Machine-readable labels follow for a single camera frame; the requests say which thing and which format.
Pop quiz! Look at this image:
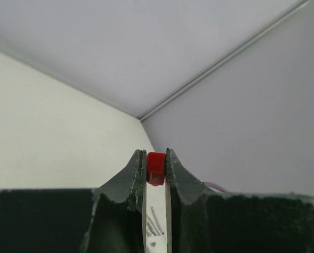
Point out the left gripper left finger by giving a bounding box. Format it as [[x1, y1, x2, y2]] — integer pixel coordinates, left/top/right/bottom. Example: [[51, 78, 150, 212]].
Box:
[[0, 150, 147, 252]]

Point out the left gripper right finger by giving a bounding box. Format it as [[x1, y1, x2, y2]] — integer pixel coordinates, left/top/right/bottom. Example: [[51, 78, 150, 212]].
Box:
[[165, 149, 314, 252]]

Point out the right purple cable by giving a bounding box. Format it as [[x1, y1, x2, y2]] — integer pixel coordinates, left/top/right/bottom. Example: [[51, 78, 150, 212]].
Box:
[[203, 181, 228, 194]]

